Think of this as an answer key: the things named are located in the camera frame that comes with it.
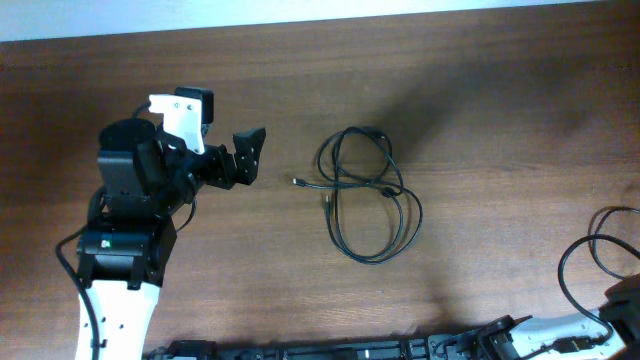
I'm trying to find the black usb cable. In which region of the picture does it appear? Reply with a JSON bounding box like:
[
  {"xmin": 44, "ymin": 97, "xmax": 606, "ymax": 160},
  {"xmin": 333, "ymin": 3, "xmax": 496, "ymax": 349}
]
[{"xmin": 292, "ymin": 125, "xmax": 425, "ymax": 266}]

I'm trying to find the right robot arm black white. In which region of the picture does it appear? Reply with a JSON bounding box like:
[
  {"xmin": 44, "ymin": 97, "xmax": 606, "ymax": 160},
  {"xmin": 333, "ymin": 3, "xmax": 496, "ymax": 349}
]
[{"xmin": 477, "ymin": 275, "xmax": 639, "ymax": 360}]

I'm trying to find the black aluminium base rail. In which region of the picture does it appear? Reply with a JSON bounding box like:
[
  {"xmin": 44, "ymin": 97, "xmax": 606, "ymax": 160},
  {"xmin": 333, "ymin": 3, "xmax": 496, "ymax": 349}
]
[{"xmin": 142, "ymin": 330, "xmax": 499, "ymax": 360}]

